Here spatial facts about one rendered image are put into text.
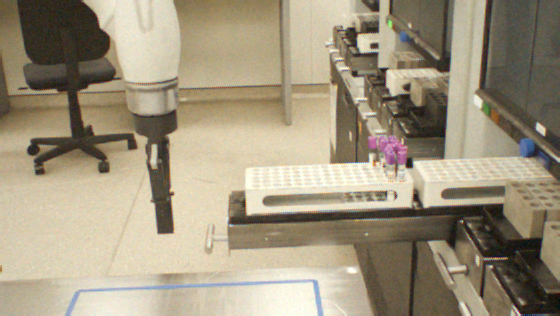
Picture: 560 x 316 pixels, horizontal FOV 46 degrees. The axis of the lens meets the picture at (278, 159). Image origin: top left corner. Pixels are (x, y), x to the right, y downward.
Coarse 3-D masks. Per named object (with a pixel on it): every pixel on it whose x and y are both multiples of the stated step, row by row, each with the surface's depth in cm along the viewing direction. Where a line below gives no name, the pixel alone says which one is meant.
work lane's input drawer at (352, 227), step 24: (240, 192) 126; (240, 216) 117; (264, 216) 117; (288, 216) 117; (312, 216) 117; (336, 216) 118; (360, 216) 118; (384, 216) 118; (408, 216) 118; (432, 216) 117; (456, 216) 117; (216, 240) 124; (240, 240) 117; (264, 240) 118; (288, 240) 118; (312, 240) 118; (336, 240) 118; (360, 240) 118; (384, 240) 119; (408, 240) 119; (432, 240) 119
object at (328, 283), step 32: (0, 288) 97; (32, 288) 96; (64, 288) 96; (96, 288) 96; (128, 288) 96; (160, 288) 95; (192, 288) 95; (224, 288) 95; (256, 288) 95; (288, 288) 94; (320, 288) 94; (352, 288) 94
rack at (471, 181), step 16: (432, 160) 126; (448, 160) 126; (464, 160) 126; (480, 160) 126; (496, 160) 125; (512, 160) 126; (528, 160) 125; (416, 176) 123; (432, 176) 120; (448, 176) 119; (464, 176) 119; (480, 176) 118; (496, 176) 119; (512, 176) 118; (528, 176) 119; (544, 176) 117; (432, 192) 117; (448, 192) 126; (464, 192) 126; (480, 192) 126; (496, 192) 125
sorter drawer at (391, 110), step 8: (384, 104) 181; (392, 104) 177; (384, 112) 178; (392, 112) 171; (400, 112) 170; (384, 120) 179; (392, 120) 169; (368, 128) 179; (384, 128) 179; (392, 128) 170; (376, 136) 173
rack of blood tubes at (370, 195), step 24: (264, 168) 125; (288, 168) 125; (312, 168) 125; (336, 168) 124; (360, 168) 123; (264, 192) 116; (288, 192) 116; (312, 192) 117; (336, 192) 127; (360, 192) 123; (384, 192) 122; (408, 192) 117
